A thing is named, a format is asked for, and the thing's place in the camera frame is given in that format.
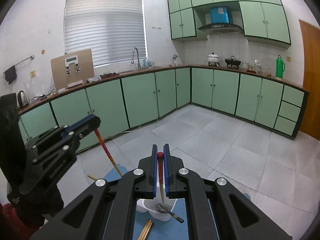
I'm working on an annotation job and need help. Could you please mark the wooden door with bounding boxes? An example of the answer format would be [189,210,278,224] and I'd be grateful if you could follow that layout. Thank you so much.
[299,19,320,140]

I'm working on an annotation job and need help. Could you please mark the black wok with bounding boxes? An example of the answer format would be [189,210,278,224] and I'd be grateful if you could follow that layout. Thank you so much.
[224,56,242,68]

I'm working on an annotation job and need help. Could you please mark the white window blind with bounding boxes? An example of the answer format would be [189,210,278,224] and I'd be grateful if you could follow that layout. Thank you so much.
[64,0,148,68]

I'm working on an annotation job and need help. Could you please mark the red patterned chopstick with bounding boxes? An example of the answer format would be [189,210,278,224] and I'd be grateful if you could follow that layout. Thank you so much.
[157,151,166,203]
[94,129,123,177]

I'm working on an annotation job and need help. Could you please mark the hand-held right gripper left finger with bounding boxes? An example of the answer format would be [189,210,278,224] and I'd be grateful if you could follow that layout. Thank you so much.
[30,144,158,240]

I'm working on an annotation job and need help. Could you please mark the blue table mat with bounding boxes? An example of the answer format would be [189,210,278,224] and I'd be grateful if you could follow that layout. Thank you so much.
[102,164,250,240]

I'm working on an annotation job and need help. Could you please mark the steel kitchen faucet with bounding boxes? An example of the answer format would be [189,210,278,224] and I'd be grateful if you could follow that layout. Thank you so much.
[131,47,141,70]

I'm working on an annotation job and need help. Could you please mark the white clip device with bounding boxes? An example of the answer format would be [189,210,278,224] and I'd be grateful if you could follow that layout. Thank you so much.
[65,56,82,75]

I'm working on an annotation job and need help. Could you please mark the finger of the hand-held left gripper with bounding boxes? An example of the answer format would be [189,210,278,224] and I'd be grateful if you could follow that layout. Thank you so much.
[25,115,95,153]
[34,116,101,164]

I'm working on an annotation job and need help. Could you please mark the dark towel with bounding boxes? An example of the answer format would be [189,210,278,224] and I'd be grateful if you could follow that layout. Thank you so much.
[4,65,17,85]

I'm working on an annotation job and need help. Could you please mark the metal towel rail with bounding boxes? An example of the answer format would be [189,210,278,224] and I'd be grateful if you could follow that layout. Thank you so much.
[4,54,35,74]

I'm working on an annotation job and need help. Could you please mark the clear glass pitcher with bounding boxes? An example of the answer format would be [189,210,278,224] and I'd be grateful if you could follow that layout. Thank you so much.
[24,80,34,103]

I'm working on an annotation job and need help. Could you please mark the white two-compartment utensil holder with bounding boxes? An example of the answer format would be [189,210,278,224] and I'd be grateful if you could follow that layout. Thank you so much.
[136,199,178,222]

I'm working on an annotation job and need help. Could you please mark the white cooking pot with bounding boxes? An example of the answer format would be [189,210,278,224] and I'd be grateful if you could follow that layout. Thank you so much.
[207,52,220,67]

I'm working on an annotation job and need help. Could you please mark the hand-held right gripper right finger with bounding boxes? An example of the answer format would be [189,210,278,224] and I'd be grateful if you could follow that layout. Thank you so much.
[163,144,293,240]

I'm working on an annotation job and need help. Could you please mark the metal spoon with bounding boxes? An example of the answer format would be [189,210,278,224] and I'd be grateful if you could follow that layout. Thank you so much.
[155,204,173,215]

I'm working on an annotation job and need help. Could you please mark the black spoon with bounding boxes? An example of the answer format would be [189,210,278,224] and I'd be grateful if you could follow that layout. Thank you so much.
[160,204,185,224]

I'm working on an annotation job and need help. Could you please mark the green kitchen counter cabinets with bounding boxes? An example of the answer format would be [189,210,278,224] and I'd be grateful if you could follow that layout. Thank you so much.
[15,64,310,153]

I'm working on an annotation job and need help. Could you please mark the steel electric kettle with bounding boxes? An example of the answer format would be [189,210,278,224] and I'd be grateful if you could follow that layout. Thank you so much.
[17,90,29,108]

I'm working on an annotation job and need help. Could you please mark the wooden board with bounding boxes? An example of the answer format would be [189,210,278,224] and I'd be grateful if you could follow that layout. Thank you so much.
[51,49,96,92]

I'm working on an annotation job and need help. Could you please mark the person's left forearm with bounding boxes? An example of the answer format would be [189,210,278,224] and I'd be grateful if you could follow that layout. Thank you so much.
[7,180,64,228]

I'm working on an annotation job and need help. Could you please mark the person's red clothing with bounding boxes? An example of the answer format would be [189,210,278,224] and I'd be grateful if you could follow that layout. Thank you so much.
[0,204,34,240]

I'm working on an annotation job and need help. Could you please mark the green wall cabinets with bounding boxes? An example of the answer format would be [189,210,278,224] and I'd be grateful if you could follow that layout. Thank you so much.
[167,0,292,48]

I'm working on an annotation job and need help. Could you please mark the range hood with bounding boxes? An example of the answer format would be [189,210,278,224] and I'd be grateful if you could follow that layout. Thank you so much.
[197,6,243,35]

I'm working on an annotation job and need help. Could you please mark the green thermos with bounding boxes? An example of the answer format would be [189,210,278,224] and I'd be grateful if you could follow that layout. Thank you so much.
[275,55,286,78]

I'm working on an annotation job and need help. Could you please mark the bundle of chopsticks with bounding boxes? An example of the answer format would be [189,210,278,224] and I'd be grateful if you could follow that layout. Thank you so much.
[138,219,154,240]

